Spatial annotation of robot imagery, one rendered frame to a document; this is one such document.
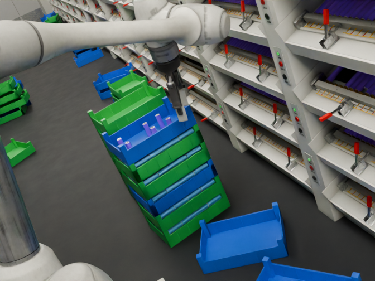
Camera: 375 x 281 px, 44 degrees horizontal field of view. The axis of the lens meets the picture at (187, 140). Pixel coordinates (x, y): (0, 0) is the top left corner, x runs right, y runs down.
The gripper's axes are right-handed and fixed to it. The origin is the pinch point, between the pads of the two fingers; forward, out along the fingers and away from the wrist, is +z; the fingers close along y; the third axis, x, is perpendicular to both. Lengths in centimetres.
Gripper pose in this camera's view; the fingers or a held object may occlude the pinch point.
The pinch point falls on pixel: (182, 106)
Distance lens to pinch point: 157.2
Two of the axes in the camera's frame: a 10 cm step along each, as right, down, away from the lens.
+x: 9.7, -1.6, -1.8
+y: -0.3, 6.6, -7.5
